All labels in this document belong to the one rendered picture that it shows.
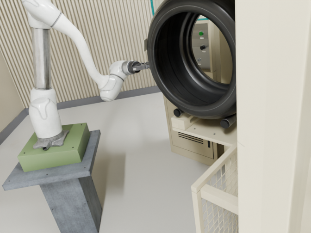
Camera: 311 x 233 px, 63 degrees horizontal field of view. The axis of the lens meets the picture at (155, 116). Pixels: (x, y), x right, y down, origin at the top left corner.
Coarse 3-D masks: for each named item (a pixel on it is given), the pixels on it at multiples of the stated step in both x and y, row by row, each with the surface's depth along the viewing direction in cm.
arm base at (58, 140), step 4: (64, 132) 163; (68, 132) 166; (56, 136) 153; (60, 136) 156; (64, 136) 159; (40, 140) 152; (44, 140) 151; (48, 140) 151; (52, 140) 152; (56, 140) 154; (60, 140) 155; (64, 140) 158; (36, 144) 153; (40, 144) 152; (44, 144) 149; (48, 144) 150; (52, 144) 152; (56, 144) 152; (60, 144) 152; (36, 148) 152; (44, 148) 150
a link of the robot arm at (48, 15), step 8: (24, 0) 128; (32, 0) 128; (40, 0) 129; (48, 0) 135; (32, 8) 129; (40, 8) 129; (48, 8) 131; (56, 8) 135; (32, 16) 138; (40, 16) 132; (48, 16) 132; (56, 16) 134; (48, 24) 136
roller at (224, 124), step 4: (228, 116) 117; (232, 116) 117; (236, 116) 118; (224, 120) 114; (228, 120) 114; (232, 120) 116; (220, 124) 117; (224, 124) 115; (228, 124) 114; (224, 128) 116
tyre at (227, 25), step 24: (168, 0) 106; (192, 0) 97; (216, 0) 92; (168, 24) 131; (192, 24) 134; (216, 24) 94; (168, 48) 140; (192, 48) 144; (168, 72) 141; (192, 72) 147; (168, 96) 128; (192, 96) 140; (216, 96) 140
